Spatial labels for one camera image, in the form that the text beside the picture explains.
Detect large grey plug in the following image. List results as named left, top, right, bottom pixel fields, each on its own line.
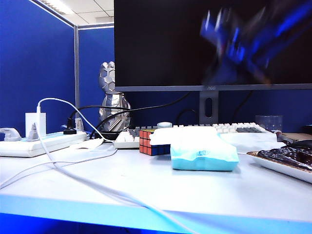
left=0, top=128, right=22, bottom=142

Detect black looped cable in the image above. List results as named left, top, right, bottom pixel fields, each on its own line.
left=175, top=108, right=199, bottom=125

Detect white power strip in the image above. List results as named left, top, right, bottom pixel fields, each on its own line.
left=0, top=131, right=88, bottom=158

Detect white cloth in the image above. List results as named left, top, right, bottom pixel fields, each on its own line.
left=219, top=133, right=286, bottom=154

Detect white charger adapter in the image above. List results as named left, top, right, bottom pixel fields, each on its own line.
left=25, top=112, right=47, bottom=138

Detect small grey plug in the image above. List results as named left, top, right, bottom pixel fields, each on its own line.
left=27, top=122, right=39, bottom=142

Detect dark glossy food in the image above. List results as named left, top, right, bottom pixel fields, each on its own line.
left=257, top=147, right=312, bottom=172

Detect white plate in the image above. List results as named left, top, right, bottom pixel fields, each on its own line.
left=246, top=150, right=312, bottom=184

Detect white and grey keyboard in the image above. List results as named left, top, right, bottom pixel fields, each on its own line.
left=114, top=123, right=277, bottom=150

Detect brown flat box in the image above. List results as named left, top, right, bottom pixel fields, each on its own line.
left=275, top=131, right=312, bottom=144

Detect grey monitor stand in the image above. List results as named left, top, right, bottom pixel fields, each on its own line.
left=199, top=91, right=219, bottom=125

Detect colourful Rubik's cube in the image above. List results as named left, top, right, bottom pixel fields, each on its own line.
left=139, top=129, right=171, bottom=156

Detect white tissue packet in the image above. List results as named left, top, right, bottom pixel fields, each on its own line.
left=149, top=126, right=220, bottom=147

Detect thin black hanging cable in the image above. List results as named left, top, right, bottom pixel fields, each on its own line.
left=233, top=91, right=253, bottom=118

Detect black monitor power cable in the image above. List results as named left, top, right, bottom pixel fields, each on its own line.
left=91, top=91, right=192, bottom=140

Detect black computer mouse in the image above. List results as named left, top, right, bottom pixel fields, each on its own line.
left=287, top=139, right=312, bottom=150

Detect silver faceted figurine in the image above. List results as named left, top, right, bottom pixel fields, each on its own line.
left=98, top=61, right=132, bottom=134

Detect sky blue wet wipes packet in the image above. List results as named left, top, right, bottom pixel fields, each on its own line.
left=170, top=133, right=239, bottom=172

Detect black AOC computer monitor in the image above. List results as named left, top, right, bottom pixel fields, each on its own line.
left=114, top=0, right=312, bottom=93

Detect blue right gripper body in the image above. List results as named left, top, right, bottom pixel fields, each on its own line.
left=199, top=6, right=248, bottom=83

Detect aluminium partition post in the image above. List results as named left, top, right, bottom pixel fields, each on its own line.
left=73, top=24, right=81, bottom=108

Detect white charging cable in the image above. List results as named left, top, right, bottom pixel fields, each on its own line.
left=0, top=97, right=195, bottom=234

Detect clear plastic cup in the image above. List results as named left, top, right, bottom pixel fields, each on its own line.
left=254, top=115, right=284, bottom=133

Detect pale grey plug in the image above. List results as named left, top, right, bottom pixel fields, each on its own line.
left=75, top=117, right=85, bottom=132

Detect black plug with cable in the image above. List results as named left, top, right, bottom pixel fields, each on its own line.
left=62, top=105, right=131, bottom=136

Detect crumpled white paper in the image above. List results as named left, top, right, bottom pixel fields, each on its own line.
left=69, top=138, right=106, bottom=150

